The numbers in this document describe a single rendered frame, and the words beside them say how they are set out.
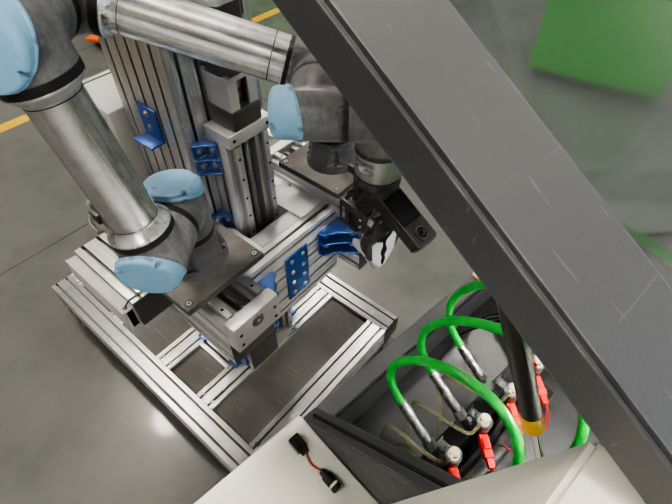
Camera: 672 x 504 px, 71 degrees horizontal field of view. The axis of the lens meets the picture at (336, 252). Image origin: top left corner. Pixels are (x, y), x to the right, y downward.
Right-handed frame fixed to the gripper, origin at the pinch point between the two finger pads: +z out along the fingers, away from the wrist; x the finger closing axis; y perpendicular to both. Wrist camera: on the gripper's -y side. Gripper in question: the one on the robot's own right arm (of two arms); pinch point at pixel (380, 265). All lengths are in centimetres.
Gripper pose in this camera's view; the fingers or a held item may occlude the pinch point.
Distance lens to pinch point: 86.5
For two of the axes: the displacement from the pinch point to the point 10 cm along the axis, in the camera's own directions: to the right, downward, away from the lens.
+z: 0.1, 6.7, 7.4
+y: -6.7, -5.4, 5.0
